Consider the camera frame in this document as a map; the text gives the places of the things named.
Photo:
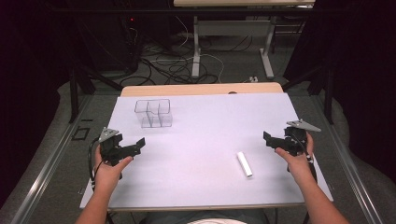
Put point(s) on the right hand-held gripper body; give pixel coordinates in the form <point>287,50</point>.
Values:
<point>294,137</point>

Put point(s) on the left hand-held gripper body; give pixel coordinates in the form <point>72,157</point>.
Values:
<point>111,147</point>

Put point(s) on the clear plastic compartment organizer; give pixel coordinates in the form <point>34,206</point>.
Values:
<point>153,113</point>

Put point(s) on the white rectangular bar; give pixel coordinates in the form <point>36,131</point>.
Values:
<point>244,164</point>

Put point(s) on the person's left hand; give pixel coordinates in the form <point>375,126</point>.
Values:
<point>109,171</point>

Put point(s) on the person's right hand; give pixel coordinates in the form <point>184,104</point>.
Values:
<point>297,161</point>

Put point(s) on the black metal stand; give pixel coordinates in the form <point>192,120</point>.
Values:
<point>81,81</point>
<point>320,84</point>

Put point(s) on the white sheet table cover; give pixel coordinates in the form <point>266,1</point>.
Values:
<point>199,149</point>

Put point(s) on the white power plug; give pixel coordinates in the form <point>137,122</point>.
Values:
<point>254,79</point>

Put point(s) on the person's clothing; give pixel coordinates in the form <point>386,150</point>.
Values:
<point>214,217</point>

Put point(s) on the dark equipment rack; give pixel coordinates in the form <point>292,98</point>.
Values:
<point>118,34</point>

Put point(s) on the white metal frame desk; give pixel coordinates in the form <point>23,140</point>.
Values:
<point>233,37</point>

